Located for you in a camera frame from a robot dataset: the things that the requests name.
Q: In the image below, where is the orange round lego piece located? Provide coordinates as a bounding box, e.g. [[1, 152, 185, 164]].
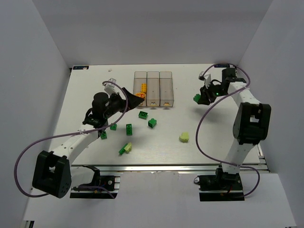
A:
[[135, 92, 146, 99]]

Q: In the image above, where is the yellow lego brick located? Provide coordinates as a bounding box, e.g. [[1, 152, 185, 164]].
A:
[[141, 83, 147, 93]]

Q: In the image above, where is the green sloped lego brick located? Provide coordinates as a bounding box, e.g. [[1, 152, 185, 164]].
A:
[[148, 118, 157, 129]]

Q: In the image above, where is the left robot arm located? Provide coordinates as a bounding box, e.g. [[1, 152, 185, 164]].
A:
[[32, 87, 144, 198]]

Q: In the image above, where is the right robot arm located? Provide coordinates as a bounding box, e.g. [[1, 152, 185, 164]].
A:
[[193, 67, 271, 175]]

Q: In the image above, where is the green 2x3 lego brick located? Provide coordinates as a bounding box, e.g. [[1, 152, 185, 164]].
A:
[[138, 111, 148, 120]]

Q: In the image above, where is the green 2x2 lego brick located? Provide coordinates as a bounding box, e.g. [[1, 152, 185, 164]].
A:
[[100, 131, 107, 140], [110, 124, 117, 131]]

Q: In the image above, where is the left clear container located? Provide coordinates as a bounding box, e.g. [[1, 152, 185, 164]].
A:
[[133, 71, 147, 106]]

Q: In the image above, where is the clear container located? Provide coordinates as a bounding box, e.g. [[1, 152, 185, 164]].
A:
[[160, 71, 174, 107], [146, 71, 160, 106], [133, 71, 147, 106]]

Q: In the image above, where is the green long lego brick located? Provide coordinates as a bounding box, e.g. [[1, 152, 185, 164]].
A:
[[126, 124, 133, 136]]

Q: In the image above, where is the middle clear container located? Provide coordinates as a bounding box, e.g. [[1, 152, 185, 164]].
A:
[[146, 71, 160, 106]]

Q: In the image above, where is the right blue label sticker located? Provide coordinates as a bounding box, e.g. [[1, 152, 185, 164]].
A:
[[214, 63, 230, 68]]

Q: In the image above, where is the blue label sticker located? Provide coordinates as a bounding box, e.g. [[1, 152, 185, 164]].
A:
[[214, 63, 230, 68], [72, 66, 89, 70]]

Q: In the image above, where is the green 2x2 lego brick lower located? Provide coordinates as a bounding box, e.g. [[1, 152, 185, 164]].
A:
[[100, 131, 107, 140]]

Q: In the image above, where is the right clear container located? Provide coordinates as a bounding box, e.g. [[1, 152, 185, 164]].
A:
[[160, 71, 174, 107]]

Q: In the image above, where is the light green lego on plate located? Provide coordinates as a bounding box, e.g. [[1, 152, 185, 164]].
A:
[[124, 142, 132, 153]]

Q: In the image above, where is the green flat lego plate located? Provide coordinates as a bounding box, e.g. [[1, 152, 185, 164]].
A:
[[119, 143, 128, 155]]

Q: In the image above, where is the light green sloped lego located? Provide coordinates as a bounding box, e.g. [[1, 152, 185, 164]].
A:
[[179, 132, 189, 143]]

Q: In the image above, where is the left blue label sticker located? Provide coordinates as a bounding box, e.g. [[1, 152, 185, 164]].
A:
[[72, 66, 89, 70]]

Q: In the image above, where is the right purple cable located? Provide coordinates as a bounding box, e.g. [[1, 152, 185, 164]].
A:
[[196, 63, 261, 198]]

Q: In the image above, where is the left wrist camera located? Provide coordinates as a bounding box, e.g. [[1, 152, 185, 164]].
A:
[[103, 78, 116, 95]]

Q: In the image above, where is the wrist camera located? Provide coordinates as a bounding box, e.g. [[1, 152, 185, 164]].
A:
[[103, 78, 116, 95], [199, 71, 211, 88]]

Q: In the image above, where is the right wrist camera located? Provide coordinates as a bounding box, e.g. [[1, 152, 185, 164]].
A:
[[199, 71, 211, 88]]

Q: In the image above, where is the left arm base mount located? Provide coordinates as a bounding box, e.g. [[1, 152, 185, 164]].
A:
[[70, 166, 121, 200]]

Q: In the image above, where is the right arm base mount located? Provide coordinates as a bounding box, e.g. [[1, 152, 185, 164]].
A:
[[194, 174, 245, 202]]

